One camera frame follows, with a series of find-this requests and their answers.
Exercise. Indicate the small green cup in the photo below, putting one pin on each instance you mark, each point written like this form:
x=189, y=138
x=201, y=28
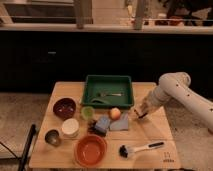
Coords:
x=87, y=112

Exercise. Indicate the wooden board eraser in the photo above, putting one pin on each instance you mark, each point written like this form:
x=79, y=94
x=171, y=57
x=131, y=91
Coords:
x=142, y=116

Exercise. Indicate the small metal cup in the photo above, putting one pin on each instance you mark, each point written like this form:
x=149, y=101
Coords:
x=52, y=137

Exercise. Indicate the grey folded cloth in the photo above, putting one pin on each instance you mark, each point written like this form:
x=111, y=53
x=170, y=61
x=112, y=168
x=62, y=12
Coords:
x=121, y=124

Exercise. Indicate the dark small object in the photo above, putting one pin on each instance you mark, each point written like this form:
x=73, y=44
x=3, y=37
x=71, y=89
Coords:
x=91, y=126

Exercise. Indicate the green spoon in tray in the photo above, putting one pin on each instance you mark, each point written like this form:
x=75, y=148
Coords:
x=99, y=101

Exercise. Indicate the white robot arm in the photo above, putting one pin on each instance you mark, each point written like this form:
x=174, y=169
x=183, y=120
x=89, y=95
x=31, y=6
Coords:
x=176, y=85

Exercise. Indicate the dark red bowl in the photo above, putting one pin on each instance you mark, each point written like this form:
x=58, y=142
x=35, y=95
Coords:
x=64, y=108

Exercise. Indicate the orange red bowl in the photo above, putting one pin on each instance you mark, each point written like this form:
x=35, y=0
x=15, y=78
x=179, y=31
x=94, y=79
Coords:
x=90, y=150

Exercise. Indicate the metal fork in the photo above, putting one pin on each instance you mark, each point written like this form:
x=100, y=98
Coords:
x=109, y=94

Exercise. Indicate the green plastic tray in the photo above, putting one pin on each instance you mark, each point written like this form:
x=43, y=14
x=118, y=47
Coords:
x=108, y=84

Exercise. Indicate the peach apple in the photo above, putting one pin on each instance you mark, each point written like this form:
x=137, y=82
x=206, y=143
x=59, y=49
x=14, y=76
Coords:
x=114, y=113

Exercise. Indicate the black white dish brush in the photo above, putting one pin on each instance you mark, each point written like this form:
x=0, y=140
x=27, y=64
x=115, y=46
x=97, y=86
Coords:
x=127, y=151

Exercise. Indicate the black chair frame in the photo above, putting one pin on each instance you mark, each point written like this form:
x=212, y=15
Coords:
x=23, y=158

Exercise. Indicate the blue sponge block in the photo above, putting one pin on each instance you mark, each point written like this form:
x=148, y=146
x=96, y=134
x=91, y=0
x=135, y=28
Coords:
x=102, y=124

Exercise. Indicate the white round container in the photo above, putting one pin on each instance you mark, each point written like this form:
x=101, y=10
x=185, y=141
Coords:
x=70, y=127

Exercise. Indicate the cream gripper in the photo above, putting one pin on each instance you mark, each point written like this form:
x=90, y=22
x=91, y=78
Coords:
x=145, y=107

